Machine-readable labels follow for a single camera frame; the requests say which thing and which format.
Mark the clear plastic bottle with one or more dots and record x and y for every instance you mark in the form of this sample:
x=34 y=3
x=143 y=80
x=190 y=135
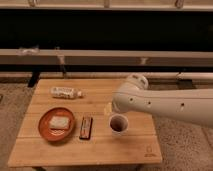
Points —
x=66 y=92

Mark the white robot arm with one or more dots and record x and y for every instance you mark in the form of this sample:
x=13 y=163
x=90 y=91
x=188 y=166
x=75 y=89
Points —
x=189 y=105

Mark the white sponge in bowl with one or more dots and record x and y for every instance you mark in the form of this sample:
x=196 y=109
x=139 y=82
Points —
x=59 y=122

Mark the orange ceramic bowl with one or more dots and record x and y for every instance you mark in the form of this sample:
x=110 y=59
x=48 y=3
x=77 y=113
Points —
x=53 y=135

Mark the red chocolate bar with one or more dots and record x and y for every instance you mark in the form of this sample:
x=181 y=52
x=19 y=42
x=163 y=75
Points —
x=86 y=127

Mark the wooden table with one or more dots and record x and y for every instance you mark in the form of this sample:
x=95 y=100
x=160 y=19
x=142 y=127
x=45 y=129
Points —
x=137 y=146

